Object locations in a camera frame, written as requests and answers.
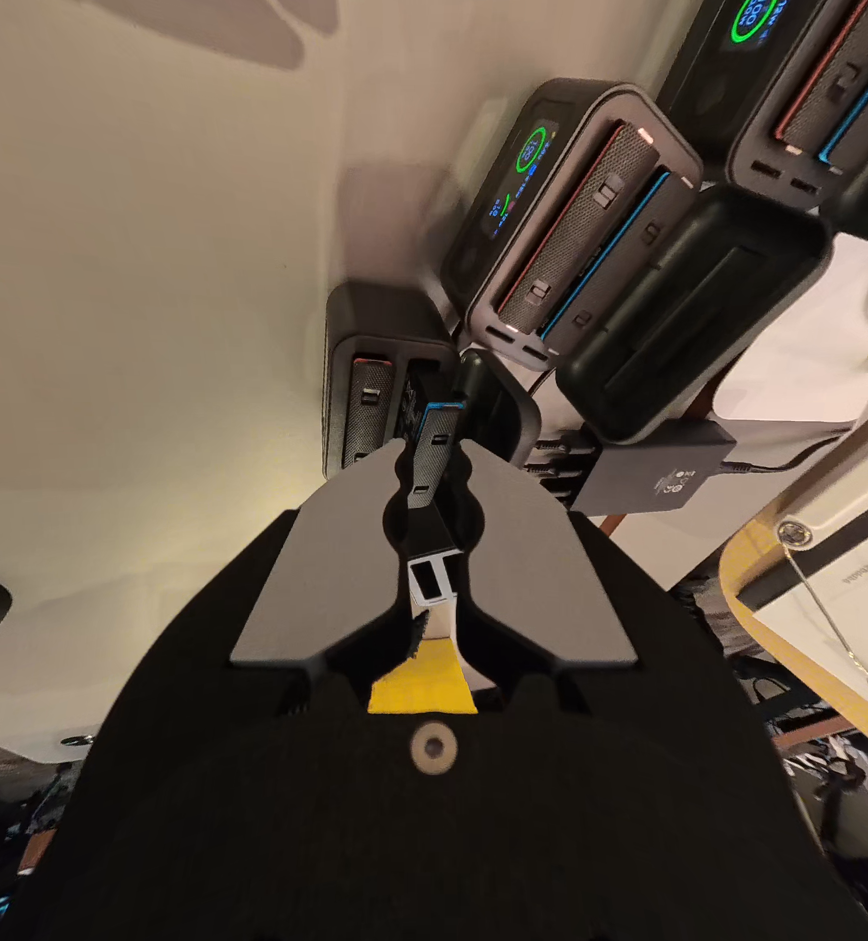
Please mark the yellow plastic bin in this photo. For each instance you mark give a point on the yellow plastic bin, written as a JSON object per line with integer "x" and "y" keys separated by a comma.
{"x": 422, "y": 684}

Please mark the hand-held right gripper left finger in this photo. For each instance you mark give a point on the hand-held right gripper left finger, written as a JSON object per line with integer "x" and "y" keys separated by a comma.
{"x": 317, "y": 581}

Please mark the wooden sign board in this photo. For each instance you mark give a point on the wooden sign board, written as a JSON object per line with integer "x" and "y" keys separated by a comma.
{"x": 758, "y": 618}

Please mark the black usb hub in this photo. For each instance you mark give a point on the black usb hub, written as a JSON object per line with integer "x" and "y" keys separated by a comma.
{"x": 655, "y": 471}

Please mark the blue-edged black battery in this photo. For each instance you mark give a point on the blue-edged black battery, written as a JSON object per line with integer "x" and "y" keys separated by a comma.
{"x": 434, "y": 441}
{"x": 618, "y": 258}

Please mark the white stand base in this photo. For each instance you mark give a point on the white stand base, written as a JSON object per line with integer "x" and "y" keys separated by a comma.
{"x": 816, "y": 353}

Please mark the black battery charger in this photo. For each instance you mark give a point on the black battery charger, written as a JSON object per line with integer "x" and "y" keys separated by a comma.
{"x": 728, "y": 88}
{"x": 361, "y": 316}
{"x": 699, "y": 309}

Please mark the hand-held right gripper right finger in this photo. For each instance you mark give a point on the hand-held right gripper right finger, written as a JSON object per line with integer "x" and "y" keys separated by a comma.
{"x": 544, "y": 581}

